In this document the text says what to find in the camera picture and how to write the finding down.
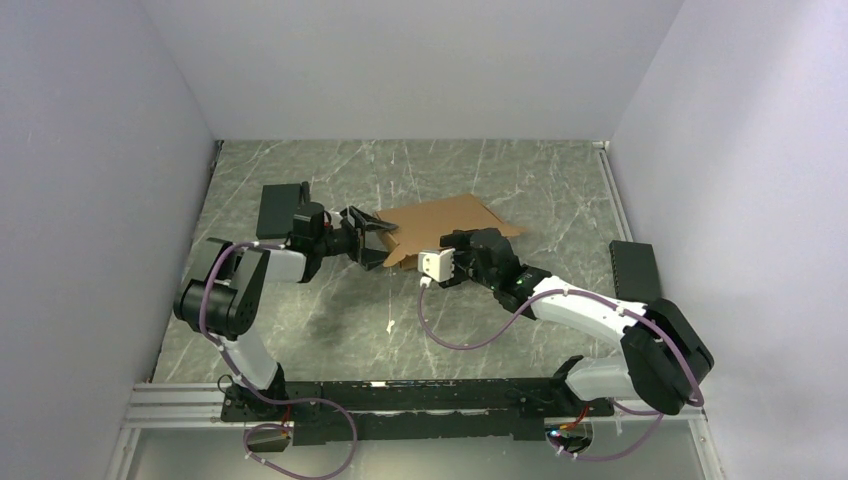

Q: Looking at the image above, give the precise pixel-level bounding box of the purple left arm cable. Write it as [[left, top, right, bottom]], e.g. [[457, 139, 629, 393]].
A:
[[198, 241, 359, 480]]

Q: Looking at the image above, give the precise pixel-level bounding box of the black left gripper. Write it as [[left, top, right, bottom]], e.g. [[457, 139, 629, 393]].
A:
[[315, 206, 398, 271]]

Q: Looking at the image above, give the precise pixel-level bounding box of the brown cardboard box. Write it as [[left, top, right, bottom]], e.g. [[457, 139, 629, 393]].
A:
[[376, 193, 526, 270]]

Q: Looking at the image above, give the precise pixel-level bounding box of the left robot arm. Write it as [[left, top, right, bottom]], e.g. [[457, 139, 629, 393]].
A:
[[173, 202, 397, 420]]

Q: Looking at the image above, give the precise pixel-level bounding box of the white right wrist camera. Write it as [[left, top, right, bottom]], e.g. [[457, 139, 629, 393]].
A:
[[417, 248, 455, 288]]

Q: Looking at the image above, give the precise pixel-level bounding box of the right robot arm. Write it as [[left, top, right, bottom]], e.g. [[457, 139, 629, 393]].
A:
[[437, 228, 715, 415]]

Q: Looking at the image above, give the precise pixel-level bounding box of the flat black box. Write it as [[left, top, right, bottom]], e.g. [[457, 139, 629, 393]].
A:
[[255, 183, 304, 240]]

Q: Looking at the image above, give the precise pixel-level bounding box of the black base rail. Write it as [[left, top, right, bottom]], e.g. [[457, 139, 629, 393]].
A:
[[221, 378, 613, 446]]

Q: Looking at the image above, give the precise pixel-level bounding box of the aluminium frame rail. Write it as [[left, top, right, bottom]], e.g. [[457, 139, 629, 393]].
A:
[[123, 383, 224, 429]]

